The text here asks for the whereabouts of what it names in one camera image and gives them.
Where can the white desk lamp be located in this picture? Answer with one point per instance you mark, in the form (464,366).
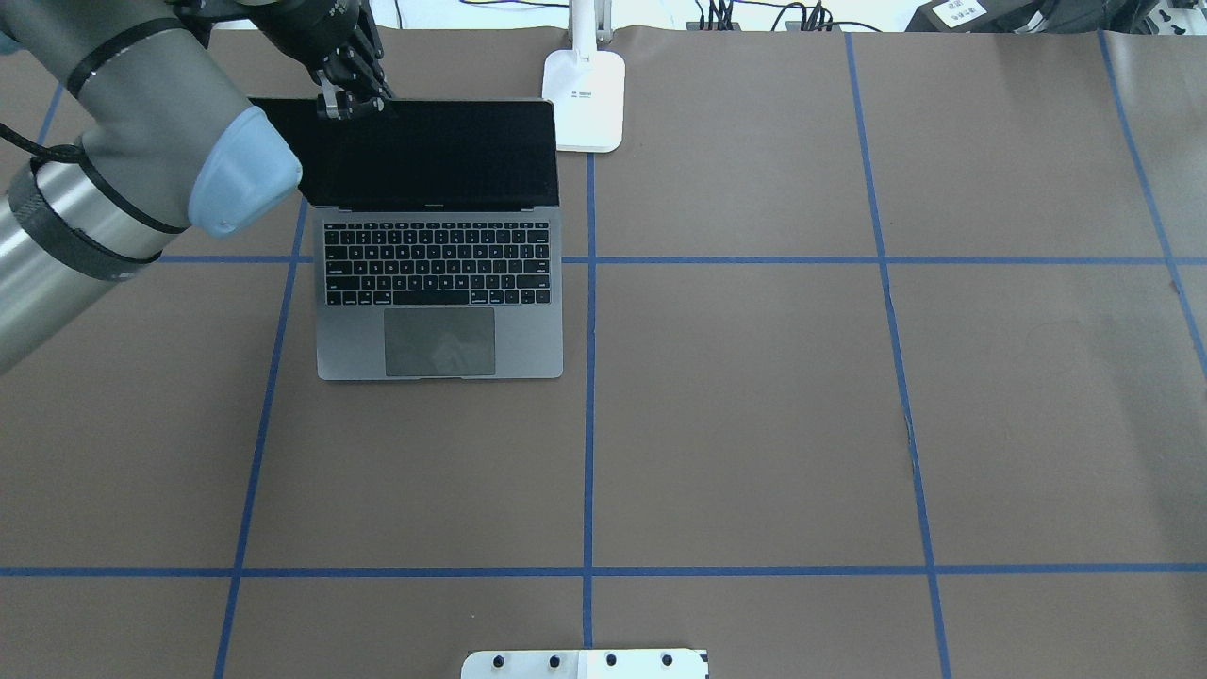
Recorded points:
(586,84)

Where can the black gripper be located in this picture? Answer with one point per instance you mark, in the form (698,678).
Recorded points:
(300,28)

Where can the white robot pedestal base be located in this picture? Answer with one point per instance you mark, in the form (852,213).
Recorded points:
(588,663)

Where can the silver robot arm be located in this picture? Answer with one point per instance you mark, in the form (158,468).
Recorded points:
(174,145)

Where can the grey laptop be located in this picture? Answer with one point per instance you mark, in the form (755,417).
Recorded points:
(437,238)

